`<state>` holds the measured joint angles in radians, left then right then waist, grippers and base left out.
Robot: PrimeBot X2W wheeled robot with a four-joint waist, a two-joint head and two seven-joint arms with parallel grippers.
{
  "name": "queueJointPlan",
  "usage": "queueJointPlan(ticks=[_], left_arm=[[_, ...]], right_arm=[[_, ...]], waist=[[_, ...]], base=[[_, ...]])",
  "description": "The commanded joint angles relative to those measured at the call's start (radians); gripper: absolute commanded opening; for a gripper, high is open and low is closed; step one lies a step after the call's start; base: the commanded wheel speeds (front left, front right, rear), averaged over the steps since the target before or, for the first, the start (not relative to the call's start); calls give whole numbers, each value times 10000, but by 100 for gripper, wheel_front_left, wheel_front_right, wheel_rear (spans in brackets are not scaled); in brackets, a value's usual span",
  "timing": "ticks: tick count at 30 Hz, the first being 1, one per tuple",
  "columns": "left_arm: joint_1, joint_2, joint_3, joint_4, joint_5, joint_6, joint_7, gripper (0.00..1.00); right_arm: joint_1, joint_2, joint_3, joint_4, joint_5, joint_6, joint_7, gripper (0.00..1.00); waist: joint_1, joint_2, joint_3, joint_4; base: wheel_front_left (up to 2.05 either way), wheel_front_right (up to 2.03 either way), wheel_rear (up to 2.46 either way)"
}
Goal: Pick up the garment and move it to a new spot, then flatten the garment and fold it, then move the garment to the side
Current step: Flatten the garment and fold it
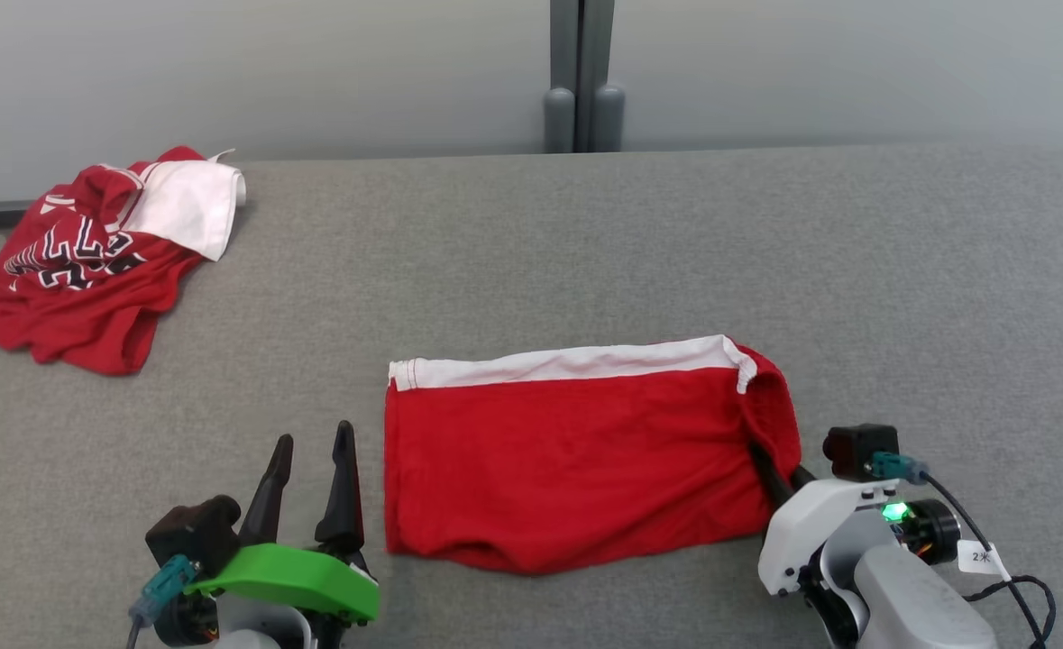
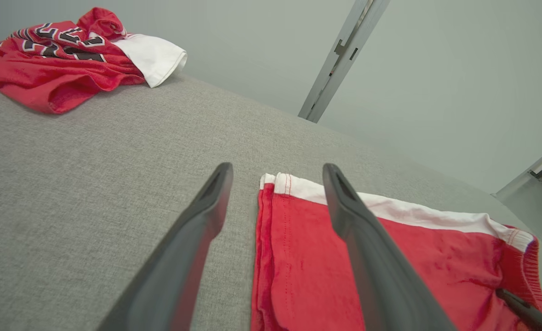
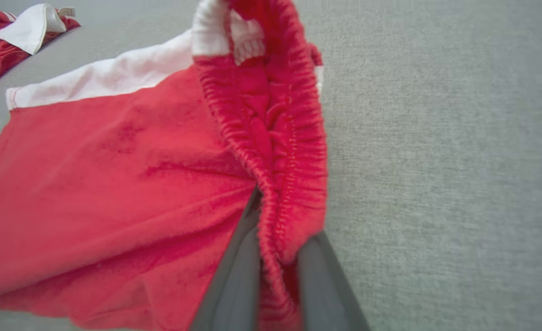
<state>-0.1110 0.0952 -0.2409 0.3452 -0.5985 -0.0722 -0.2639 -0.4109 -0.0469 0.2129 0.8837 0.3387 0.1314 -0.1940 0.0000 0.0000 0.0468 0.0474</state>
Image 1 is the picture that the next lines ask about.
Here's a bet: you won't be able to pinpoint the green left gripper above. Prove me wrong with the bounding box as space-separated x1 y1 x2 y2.
184 421 380 649

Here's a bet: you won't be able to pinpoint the cable with teal plug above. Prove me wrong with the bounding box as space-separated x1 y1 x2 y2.
128 554 198 649
872 452 1057 649

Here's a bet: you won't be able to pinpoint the left cable with teal plug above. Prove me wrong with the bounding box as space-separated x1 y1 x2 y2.
128 554 198 649

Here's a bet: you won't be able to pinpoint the grey partition post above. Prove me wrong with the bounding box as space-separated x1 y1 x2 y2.
578 0 627 152
543 0 579 154

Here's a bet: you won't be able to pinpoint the right cable with teal plug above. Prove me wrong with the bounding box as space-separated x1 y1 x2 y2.
872 452 1057 649

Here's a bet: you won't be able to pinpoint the red shorts with white waistband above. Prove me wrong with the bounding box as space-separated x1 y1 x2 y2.
383 334 802 576

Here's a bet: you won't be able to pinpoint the white cable label tag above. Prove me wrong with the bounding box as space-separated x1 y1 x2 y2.
958 539 1010 578

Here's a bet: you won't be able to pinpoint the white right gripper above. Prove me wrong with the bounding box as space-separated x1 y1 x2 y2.
747 442 911 596

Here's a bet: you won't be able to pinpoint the red number 23 jersey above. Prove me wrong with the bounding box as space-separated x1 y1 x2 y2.
0 146 247 376

